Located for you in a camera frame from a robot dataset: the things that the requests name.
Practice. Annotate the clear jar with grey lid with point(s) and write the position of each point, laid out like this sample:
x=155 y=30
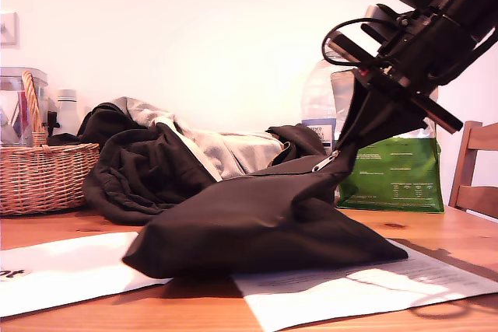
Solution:
x=11 y=91

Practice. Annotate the large clear water bottle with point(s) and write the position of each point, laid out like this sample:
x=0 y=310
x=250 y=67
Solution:
x=317 y=95

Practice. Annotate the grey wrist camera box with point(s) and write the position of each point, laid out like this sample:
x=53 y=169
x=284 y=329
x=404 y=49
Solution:
x=375 y=13

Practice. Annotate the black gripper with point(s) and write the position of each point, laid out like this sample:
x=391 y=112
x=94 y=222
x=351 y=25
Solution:
x=424 y=52

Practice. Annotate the green and silver pouch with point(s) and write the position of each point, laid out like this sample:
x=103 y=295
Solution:
x=389 y=180

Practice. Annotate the black hoodie with grey lining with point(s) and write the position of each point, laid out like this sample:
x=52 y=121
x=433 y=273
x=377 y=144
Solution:
x=128 y=176

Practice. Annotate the white printed paper sheet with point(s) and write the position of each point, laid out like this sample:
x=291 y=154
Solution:
x=330 y=308

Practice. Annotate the white paper with black sticker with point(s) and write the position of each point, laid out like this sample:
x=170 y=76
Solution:
x=58 y=277

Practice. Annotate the black zip bag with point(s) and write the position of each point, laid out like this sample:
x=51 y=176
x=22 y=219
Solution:
x=253 y=231

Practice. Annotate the wooden chair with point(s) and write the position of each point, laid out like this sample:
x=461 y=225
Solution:
x=463 y=161

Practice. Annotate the white wall plate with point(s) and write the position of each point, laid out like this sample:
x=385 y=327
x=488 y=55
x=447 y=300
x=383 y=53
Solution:
x=8 y=32

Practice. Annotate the small black object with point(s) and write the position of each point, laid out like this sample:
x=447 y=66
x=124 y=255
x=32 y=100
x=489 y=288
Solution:
x=51 y=122

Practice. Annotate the white bottle with cap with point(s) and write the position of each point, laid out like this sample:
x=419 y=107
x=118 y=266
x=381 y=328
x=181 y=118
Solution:
x=66 y=114

